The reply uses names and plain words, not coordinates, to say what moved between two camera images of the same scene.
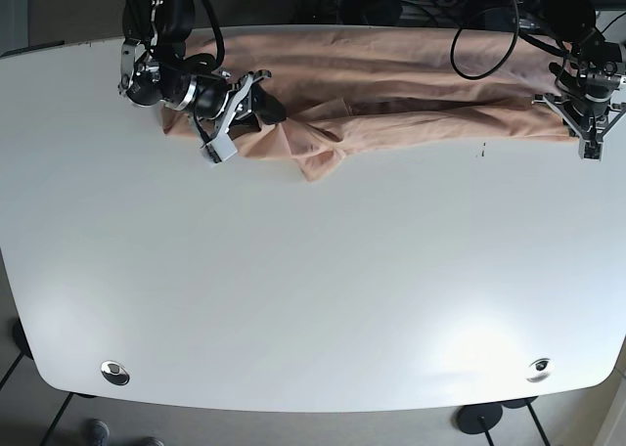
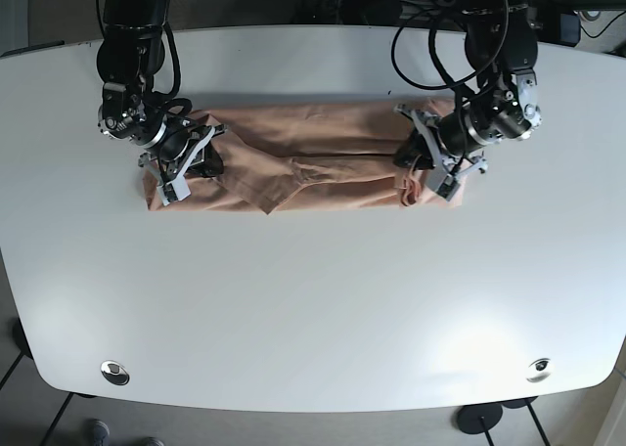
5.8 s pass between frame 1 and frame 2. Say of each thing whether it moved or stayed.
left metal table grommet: stayed
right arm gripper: moved
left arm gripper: moved
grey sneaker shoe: stayed
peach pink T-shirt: moved
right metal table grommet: stayed
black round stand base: stayed
